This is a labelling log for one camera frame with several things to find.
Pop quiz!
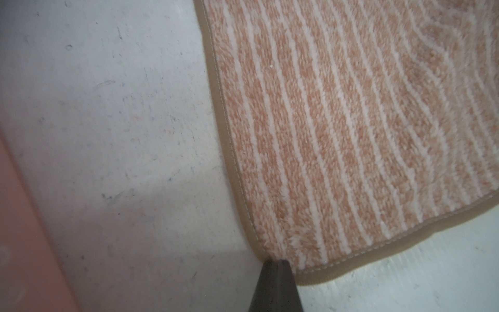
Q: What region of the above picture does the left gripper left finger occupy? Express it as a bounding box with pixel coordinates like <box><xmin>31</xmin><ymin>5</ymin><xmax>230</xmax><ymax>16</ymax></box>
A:
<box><xmin>248</xmin><ymin>261</ymin><xmax>277</xmax><ymax>312</ymax></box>

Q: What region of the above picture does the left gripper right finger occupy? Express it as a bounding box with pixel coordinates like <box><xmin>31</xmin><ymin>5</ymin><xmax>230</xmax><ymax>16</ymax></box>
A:
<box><xmin>276</xmin><ymin>260</ymin><xmax>304</xmax><ymax>312</ymax></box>

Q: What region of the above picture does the striped brown dishcloth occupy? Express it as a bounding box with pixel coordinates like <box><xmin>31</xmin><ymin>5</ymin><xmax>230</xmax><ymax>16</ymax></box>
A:
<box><xmin>194</xmin><ymin>1</ymin><xmax>498</xmax><ymax>285</ymax></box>

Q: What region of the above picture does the pink plastic basket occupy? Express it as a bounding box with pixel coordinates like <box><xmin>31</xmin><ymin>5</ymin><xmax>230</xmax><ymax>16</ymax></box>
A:
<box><xmin>1</xmin><ymin>138</ymin><xmax>79</xmax><ymax>311</ymax></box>

